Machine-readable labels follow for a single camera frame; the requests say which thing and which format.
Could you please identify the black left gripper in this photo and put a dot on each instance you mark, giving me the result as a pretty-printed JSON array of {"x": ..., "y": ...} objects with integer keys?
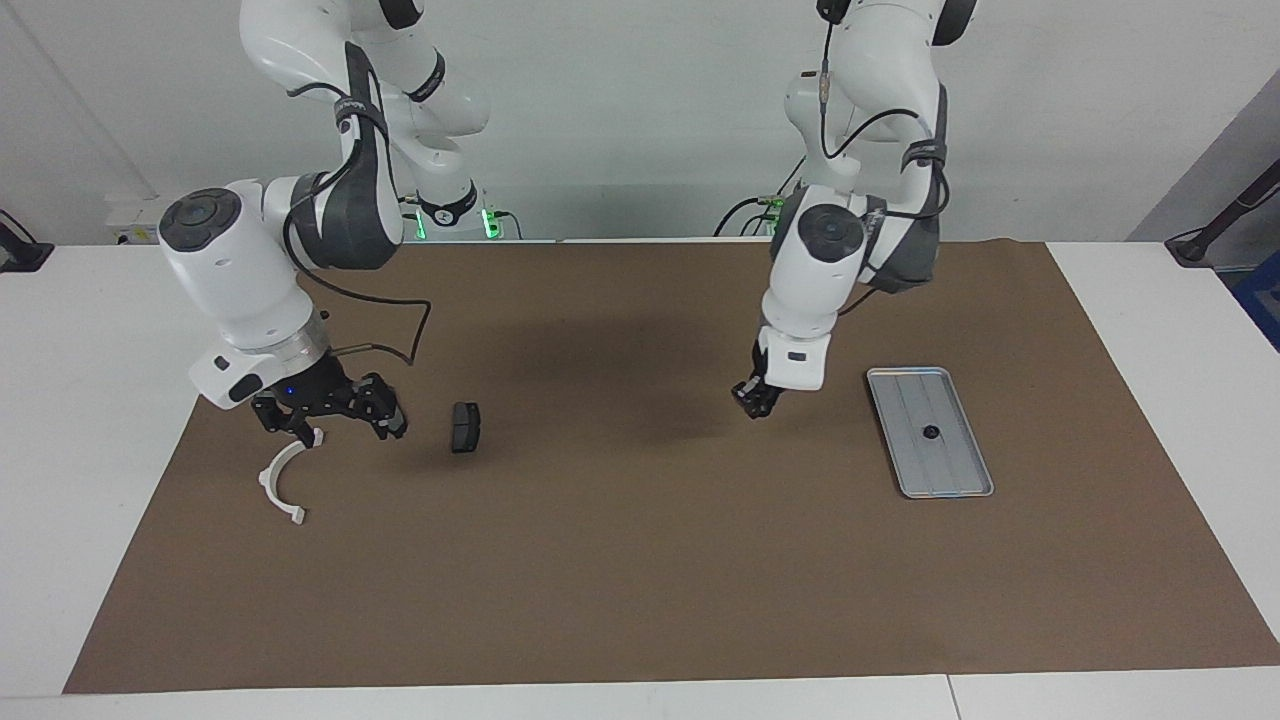
[{"x": 760, "y": 378}]

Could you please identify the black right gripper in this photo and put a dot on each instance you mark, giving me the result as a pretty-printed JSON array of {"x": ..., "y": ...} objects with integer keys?
[{"x": 325, "y": 395}]

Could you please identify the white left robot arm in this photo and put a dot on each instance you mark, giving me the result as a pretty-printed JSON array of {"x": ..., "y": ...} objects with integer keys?
[{"x": 850, "y": 250}]

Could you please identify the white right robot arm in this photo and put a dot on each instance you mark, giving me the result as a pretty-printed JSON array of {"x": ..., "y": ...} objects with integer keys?
[{"x": 240, "y": 270}]

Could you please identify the silver ribbed metal tray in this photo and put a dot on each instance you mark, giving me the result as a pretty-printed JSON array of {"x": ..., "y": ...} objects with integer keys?
[{"x": 950, "y": 470}]

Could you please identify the short dark grey brake pad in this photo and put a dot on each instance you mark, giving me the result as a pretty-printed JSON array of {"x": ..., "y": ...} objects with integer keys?
[{"x": 465, "y": 428}]

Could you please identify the brown paper table mat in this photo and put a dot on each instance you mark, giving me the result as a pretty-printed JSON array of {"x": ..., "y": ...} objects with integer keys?
[{"x": 640, "y": 560}]

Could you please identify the black angled stand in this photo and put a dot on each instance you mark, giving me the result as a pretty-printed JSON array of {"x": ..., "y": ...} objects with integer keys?
[{"x": 1190, "y": 248}]

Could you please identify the blue crate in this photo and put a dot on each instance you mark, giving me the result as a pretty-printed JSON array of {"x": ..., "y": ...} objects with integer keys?
[{"x": 1262, "y": 300}]

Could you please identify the white semicircular plastic bracket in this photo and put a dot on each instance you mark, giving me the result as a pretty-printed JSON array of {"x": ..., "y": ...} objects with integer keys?
[{"x": 272, "y": 485}]

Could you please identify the white wall socket box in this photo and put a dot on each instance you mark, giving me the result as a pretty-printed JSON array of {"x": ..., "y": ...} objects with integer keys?
[{"x": 135, "y": 222}]

